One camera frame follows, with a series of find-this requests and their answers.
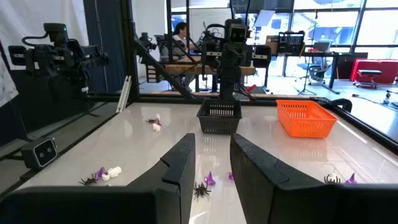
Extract black perforated crate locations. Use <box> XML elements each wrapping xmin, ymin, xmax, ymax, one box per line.
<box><xmin>277</xmin><ymin>30</ymin><xmax>305</xmax><ymax>55</ymax></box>

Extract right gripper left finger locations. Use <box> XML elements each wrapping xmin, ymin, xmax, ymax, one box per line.
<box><xmin>127</xmin><ymin>133</ymin><xmax>196</xmax><ymax>224</ymax></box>

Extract wooden desk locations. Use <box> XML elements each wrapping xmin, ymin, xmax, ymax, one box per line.
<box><xmin>164</xmin><ymin>63</ymin><xmax>256</xmax><ymax>76</ymax></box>

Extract orange plastic basket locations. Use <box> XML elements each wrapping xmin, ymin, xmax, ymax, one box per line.
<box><xmin>275</xmin><ymin>99</ymin><xmax>339</xmax><ymax>139</ymax></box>

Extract black desk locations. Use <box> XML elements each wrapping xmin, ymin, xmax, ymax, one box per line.
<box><xmin>273</xmin><ymin>51</ymin><xmax>369</xmax><ymax>95</ymax></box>

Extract black left camera cable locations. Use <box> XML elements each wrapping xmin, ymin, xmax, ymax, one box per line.
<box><xmin>203</xmin><ymin>22</ymin><xmax>227</xmax><ymax>43</ymax></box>

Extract red sofa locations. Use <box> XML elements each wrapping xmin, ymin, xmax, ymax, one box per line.
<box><xmin>350</xmin><ymin>58</ymin><xmax>398</xmax><ymax>85</ymax></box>

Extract black table-level camera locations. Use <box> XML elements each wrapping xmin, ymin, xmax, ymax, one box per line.
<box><xmin>21</xmin><ymin>137</ymin><xmax>58</xmax><ymax>171</ymax></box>

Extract whiteboard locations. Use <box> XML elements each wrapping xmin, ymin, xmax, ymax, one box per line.
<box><xmin>188</xmin><ymin>7</ymin><xmax>233</xmax><ymax>43</ymax></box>

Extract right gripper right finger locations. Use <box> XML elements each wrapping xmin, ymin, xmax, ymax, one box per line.
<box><xmin>229</xmin><ymin>133</ymin><xmax>301</xmax><ymax>224</ymax></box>

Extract black plastic basket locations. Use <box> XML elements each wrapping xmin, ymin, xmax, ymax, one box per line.
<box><xmin>196</xmin><ymin>98</ymin><xmax>243</xmax><ymax>135</ymax></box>

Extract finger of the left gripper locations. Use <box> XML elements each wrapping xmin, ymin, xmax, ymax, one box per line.
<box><xmin>230</xmin><ymin>77</ymin><xmax>244</xmax><ymax>101</ymax></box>
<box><xmin>219</xmin><ymin>77</ymin><xmax>231</xmax><ymax>101</ymax></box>

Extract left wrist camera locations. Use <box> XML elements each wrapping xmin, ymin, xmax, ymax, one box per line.
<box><xmin>224</xmin><ymin>18</ymin><xmax>252</xmax><ymax>45</ymax></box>

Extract black padded bench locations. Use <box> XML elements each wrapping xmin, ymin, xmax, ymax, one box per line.
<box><xmin>353</xmin><ymin>69</ymin><xmax>383</xmax><ymax>90</ymax></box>

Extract white metal profile bars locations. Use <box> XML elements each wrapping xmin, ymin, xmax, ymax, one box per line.
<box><xmin>116</xmin><ymin>75</ymin><xmax>132</xmax><ymax>114</ymax></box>

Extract black office chair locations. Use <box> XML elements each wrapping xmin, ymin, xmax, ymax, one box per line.
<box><xmin>297</xmin><ymin>39</ymin><xmax>334</xmax><ymax>87</ymax></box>

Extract person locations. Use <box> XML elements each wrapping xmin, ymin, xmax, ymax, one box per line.
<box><xmin>159</xmin><ymin>21</ymin><xmax>201</xmax><ymax>93</ymax></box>

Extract white fabric backdrop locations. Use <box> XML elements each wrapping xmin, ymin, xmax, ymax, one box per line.
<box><xmin>0</xmin><ymin>0</ymin><xmax>90</xmax><ymax>108</ymax></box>

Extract dark blue panel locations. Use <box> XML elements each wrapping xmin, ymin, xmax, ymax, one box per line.
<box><xmin>83</xmin><ymin>0</ymin><xmax>127</xmax><ymax>94</ymax></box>

